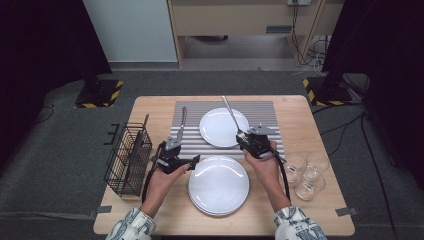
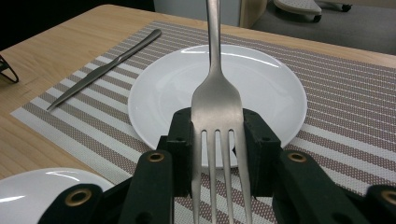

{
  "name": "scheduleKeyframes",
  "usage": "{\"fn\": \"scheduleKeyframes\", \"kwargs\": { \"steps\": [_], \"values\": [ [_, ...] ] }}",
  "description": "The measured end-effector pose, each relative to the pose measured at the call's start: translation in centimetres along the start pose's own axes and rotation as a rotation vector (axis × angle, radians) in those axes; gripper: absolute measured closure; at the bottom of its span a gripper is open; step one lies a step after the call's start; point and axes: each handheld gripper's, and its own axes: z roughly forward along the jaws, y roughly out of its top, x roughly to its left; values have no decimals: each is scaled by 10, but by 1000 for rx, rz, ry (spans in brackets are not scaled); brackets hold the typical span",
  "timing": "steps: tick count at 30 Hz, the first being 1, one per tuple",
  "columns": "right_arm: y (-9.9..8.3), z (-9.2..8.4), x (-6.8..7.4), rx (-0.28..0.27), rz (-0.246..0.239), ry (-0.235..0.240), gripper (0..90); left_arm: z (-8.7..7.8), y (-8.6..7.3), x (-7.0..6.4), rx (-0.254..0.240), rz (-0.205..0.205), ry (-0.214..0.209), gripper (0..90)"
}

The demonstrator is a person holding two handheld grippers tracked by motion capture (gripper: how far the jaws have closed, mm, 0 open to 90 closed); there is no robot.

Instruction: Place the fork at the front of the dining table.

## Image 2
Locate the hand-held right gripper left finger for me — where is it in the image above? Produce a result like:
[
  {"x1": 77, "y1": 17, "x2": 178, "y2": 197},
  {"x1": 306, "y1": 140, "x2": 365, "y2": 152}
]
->
[{"x1": 157, "y1": 106, "x2": 194, "y2": 198}]

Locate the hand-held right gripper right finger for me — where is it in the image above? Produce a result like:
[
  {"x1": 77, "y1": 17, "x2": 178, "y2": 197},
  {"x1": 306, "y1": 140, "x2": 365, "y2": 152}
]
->
[{"x1": 241, "y1": 107, "x2": 283, "y2": 198}]

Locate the black wire cutlery basket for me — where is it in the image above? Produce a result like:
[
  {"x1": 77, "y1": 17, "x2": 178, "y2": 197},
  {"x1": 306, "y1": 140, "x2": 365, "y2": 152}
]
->
[{"x1": 0, "y1": 54, "x2": 20, "y2": 84}]

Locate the steel table knife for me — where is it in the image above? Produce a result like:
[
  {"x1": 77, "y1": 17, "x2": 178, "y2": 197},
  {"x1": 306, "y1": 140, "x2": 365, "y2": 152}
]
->
[{"x1": 46, "y1": 28, "x2": 163, "y2": 112}]

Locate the striped placemat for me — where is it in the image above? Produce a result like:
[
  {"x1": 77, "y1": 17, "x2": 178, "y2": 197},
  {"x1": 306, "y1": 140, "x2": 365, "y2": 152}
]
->
[{"x1": 10, "y1": 21, "x2": 396, "y2": 224}]

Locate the steel fork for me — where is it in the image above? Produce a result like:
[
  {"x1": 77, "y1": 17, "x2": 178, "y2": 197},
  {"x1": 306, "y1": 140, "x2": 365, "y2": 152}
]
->
[{"x1": 190, "y1": 0, "x2": 253, "y2": 224}]

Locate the white plate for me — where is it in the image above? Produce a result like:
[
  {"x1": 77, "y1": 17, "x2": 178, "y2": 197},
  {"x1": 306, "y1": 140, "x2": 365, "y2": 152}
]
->
[
  {"x1": 127, "y1": 44, "x2": 308, "y2": 169},
  {"x1": 0, "y1": 167, "x2": 116, "y2": 224}
]

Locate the wheeled base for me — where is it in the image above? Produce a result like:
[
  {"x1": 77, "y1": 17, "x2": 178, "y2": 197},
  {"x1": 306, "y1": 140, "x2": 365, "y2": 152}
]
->
[{"x1": 273, "y1": 0, "x2": 353, "y2": 23}]

